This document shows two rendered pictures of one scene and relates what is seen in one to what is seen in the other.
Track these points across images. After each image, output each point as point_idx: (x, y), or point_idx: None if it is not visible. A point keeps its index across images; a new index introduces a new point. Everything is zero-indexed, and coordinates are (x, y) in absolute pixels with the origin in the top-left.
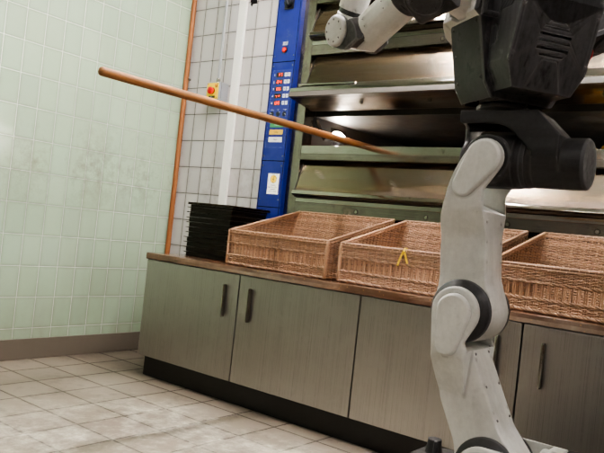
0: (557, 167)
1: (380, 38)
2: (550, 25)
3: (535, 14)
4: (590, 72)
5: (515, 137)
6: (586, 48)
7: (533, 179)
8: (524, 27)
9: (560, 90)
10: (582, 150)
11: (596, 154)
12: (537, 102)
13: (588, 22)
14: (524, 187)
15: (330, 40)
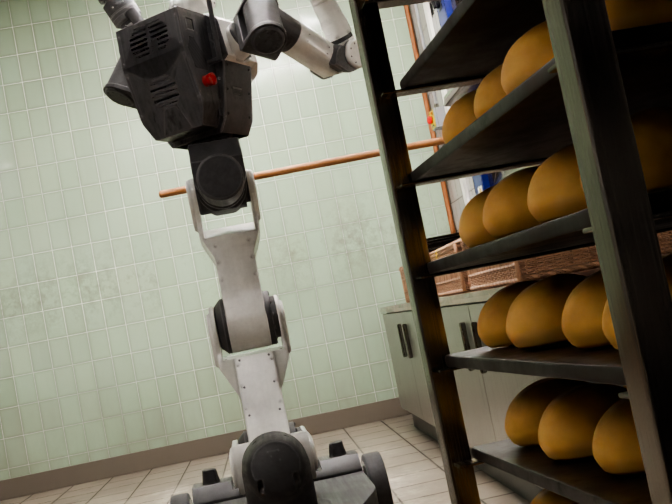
0: (199, 190)
1: None
2: (154, 82)
3: (139, 82)
4: None
5: None
6: (190, 82)
7: (208, 202)
8: (138, 95)
9: (191, 123)
10: (197, 171)
11: (234, 161)
12: (207, 134)
13: (178, 62)
14: (219, 208)
15: None
